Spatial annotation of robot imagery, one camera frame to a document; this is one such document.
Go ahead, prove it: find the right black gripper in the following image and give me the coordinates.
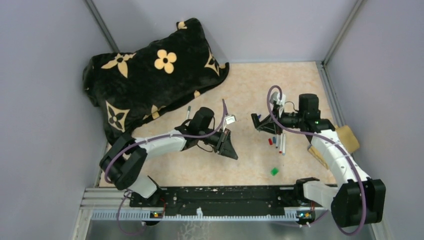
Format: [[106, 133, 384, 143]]
[[257, 105, 305, 136]]

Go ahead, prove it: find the bright green square cap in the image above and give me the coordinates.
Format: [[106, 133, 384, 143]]
[[270, 167, 279, 176]]

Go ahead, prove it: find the white green-tip pen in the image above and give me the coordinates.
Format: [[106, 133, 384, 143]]
[[186, 105, 191, 120]]

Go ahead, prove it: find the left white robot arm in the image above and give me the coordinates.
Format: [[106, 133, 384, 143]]
[[99, 107, 238, 207]]

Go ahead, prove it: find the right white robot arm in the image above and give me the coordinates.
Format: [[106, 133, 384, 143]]
[[251, 92, 386, 228]]

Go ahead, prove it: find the white blue-tip pen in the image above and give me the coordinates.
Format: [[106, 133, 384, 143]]
[[275, 134, 280, 149]]

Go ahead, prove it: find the white light-blue pen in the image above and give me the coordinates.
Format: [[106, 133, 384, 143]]
[[280, 133, 286, 156]]

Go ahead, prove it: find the black floral plush blanket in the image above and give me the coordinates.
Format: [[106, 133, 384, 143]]
[[82, 17, 230, 144]]

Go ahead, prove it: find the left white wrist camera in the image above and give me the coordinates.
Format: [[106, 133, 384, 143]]
[[222, 114, 237, 131]]

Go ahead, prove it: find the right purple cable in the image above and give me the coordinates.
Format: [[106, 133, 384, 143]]
[[266, 85, 368, 237]]

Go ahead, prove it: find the purple cable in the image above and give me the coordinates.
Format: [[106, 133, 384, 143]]
[[266, 85, 368, 237], [104, 98, 229, 237]]

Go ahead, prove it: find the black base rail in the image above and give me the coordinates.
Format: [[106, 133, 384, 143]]
[[129, 185, 319, 217]]

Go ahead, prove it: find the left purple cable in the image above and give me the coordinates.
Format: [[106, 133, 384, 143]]
[[104, 98, 229, 237]]

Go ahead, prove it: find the grey cable duct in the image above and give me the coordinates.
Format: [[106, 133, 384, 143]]
[[91, 209, 299, 222]]

